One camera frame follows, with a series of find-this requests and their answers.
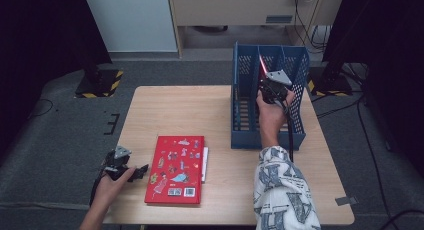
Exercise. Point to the dark blue picture book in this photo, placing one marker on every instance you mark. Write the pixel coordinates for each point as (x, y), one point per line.
(236, 110)

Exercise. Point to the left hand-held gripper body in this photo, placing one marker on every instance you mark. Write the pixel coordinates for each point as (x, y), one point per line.
(121, 152)

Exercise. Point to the black stand with striped base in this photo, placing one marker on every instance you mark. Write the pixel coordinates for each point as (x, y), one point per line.
(100, 86)
(333, 85)

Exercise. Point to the white cabinet panel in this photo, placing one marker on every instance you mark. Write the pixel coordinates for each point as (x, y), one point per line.
(133, 20)

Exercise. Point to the beige wooden desk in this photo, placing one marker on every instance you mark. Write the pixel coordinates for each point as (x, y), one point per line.
(226, 10)

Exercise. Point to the blue plastic file rack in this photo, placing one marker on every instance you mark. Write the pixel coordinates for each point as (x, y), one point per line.
(246, 136)

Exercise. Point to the white book with green leaf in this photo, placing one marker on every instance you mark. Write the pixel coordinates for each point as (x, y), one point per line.
(205, 163)

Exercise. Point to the person's right hand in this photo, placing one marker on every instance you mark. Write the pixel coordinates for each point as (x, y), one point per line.
(271, 120)

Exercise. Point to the grey tape piece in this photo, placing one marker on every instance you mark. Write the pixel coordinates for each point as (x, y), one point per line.
(346, 201)

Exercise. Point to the black curtain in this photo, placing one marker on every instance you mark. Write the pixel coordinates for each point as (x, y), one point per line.
(393, 40)
(40, 40)

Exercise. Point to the grey label on desk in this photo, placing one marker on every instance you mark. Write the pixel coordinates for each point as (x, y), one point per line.
(279, 19)

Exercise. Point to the person's left hand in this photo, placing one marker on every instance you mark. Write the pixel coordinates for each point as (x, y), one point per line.
(106, 190)

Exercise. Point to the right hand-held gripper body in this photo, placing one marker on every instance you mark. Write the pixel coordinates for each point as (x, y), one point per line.
(278, 77)

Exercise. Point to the black tape floor mark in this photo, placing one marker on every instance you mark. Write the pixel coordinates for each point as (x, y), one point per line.
(111, 124)

